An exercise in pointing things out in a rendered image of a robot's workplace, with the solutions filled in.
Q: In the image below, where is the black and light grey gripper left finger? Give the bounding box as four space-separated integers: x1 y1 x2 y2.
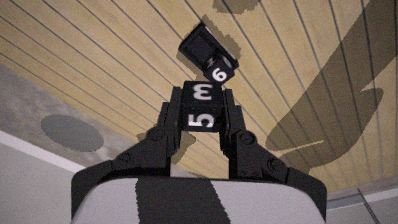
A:
71 86 183 221

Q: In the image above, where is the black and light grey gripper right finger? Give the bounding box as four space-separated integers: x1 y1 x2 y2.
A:
219 89 327 223

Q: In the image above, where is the black number cube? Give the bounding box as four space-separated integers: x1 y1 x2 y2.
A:
181 81 224 133
203 50 235 85

